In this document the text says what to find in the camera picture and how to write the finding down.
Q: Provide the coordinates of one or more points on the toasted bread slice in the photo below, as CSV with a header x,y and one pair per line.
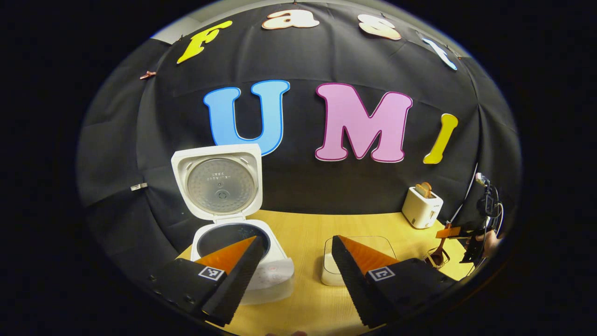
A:
x,y
423,189

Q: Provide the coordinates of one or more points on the white rice cooker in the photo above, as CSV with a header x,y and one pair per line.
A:
x,y
219,186

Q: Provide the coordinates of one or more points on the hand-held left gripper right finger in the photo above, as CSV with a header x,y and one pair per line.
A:
x,y
352,284

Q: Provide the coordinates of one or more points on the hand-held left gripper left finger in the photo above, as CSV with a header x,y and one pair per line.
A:
x,y
240,277

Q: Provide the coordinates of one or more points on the black backdrop cloth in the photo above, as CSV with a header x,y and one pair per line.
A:
x,y
326,191

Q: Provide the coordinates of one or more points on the clear plastic container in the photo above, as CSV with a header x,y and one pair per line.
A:
x,y
329,277

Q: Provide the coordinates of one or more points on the white cloth clip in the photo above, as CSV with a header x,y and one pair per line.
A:
x,y
139,186

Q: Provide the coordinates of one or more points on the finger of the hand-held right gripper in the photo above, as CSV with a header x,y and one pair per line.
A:
x,y
450,231

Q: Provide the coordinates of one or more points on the copper cloth clip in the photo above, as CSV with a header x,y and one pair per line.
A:
x,y
148,74

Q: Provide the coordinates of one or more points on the brown wooden spoon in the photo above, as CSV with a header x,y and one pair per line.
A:
x,y
438,255

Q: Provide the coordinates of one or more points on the white toaster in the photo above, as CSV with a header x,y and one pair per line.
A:
x,y
419,210

